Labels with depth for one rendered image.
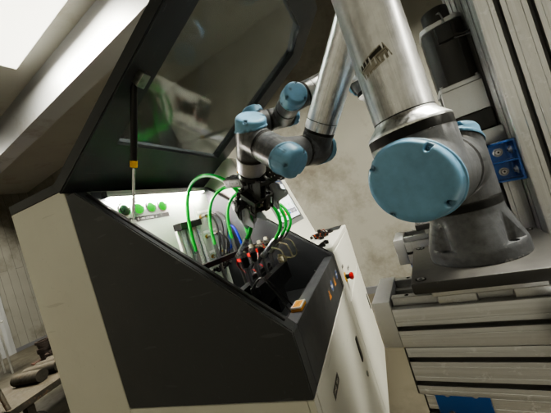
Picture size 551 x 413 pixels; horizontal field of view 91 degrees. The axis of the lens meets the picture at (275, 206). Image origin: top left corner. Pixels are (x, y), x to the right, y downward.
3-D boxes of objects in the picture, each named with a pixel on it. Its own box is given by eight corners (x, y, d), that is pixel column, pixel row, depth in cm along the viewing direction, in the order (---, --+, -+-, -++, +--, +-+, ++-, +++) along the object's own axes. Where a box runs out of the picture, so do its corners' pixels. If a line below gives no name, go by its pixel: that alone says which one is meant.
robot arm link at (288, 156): (323, 145, 61) (289, 128, 67) (289, 148, 53) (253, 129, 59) (312, 176, 65) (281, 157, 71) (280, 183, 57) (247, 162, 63)
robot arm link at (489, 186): (507, 186, 49) (484, 114, 49) (495, 201, 40) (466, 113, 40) (435, 201, 58) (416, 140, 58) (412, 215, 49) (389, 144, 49)
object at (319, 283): (317, 388, 64) (297, 323, 65) (300, 388, 66) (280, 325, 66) (343, 289, 123) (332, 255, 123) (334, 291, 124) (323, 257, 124)
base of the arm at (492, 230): (517, 233, 52) (501, 184, 52) (551, 257, 39) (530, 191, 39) (430, 249, 59) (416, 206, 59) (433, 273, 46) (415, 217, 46)
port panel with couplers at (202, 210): (217, 266, 128) (198, 203, 128) (211, 268, 129) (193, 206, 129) (231, 259, 140) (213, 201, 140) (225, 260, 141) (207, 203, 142)
